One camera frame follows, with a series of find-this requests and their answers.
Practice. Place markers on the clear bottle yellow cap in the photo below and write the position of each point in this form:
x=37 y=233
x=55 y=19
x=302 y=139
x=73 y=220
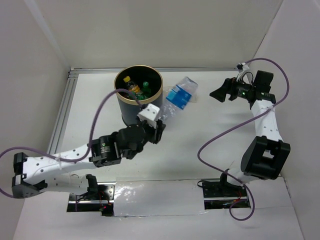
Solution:
x=132 y=86

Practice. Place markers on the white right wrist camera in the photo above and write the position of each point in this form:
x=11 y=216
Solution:
x=243 y=69

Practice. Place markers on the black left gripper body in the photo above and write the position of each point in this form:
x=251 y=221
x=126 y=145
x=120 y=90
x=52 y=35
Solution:
x=150 y=133

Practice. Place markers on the aluminium frame rail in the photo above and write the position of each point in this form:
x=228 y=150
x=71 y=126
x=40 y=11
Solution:
x=186 y=150

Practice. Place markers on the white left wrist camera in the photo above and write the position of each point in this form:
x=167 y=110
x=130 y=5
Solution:
x=149 y=114

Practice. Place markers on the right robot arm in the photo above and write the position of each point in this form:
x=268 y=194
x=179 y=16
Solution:
x=267 y=154

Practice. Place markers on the clear bottle blue label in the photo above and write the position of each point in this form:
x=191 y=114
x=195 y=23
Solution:
x=177 y=99

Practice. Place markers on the clear bottle red label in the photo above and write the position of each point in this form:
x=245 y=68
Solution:
x=167 y=90

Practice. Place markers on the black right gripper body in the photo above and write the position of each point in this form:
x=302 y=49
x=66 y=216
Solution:
x=240 y=89

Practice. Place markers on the black bin gold rim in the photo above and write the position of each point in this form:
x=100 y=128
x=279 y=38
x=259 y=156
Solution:
x=139 y=74

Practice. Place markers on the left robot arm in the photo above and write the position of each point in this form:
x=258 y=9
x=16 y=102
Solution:
x=36 y=175

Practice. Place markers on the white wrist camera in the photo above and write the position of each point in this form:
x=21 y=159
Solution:
x=149 y=114
x=243 y=69

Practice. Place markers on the small green bottle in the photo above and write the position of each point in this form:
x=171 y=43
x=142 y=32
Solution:
x=140 y=96

